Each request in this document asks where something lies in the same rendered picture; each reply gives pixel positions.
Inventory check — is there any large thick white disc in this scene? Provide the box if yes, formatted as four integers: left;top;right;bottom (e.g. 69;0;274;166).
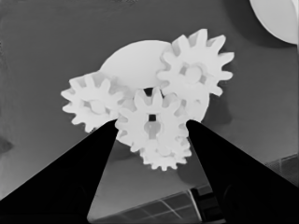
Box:
249;0;299;46

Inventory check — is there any dark robot body block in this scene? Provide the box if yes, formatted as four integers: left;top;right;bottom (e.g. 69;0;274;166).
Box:
190;184;226;224

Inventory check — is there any white toothed gear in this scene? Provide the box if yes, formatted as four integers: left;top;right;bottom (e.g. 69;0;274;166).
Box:
60;71;132;133
138;135;192;172
156;28;235;98
114;86;191;154

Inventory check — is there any white round carrier with pins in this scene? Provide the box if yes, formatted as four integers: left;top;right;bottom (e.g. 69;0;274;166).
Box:
99;39;210;124

